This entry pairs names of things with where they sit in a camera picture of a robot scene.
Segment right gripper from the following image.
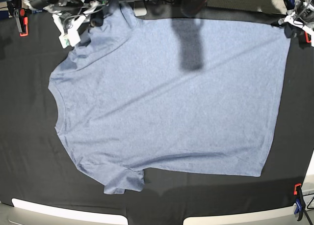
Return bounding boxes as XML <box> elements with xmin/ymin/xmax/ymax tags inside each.
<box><xmin>49</xmin><ymin>0</ymin><xmax>104</xmax><ymax>28</ymax></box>

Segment blue-grey t-shirt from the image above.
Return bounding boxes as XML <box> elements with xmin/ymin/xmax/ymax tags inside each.
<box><xmin>48</xmin><ymin>2</ymin><xmax>290</xmax><ymax>195</ymax></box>

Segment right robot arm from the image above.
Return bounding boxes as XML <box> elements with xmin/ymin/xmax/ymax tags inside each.
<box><xmin>24</xmin><ymin>0</ymin><xmax>108</xmax><ymax>29</ymax></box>

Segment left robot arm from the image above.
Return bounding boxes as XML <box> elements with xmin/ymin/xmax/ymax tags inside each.
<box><xmin>295</xmin><ymin>0</ymin><xmax>314</xmax><ymax>23</ymax></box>

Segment orange black clamp far-left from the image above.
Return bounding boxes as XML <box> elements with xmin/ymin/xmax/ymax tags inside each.
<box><xmin>7</xmin><ymin>2</ymin><xmax>28</xmax><ymax>37</ymax></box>

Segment black table cloth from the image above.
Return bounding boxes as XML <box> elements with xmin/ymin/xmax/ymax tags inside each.
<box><xmin>0</xmin><ymin>13</ymin><xmax>314</xmax><ymax>225</ymax></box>

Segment blue bar clamp far-right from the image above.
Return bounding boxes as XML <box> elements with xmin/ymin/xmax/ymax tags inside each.
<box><xmin>283</xmin><ymin>0</ymin><xmax>296</xmax><ymax>14</ymax></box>

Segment orange black clamp far-right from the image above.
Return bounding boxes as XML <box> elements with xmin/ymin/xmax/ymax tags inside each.
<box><xmin>304</xmin><ymin>32</ymin><xmax>312</xmax><ymax>43</ymax></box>

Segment blue orange clamp near-right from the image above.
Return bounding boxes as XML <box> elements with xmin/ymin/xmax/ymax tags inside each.
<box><xmin>293</xmin><ymin>183</ymin><xmax>314</xmax><ymax>225</ymax></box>

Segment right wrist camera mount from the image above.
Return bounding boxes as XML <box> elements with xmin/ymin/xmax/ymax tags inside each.
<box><xmin>52</xmin><ymin>0</ymin><xmax>108</xmax><ymax>49</ymax></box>

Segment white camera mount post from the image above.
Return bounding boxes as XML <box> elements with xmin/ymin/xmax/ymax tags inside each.
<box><xmin>133</xmin><ymin>0</ymin><xmax>147</xmax><ymax>17</ymax></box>

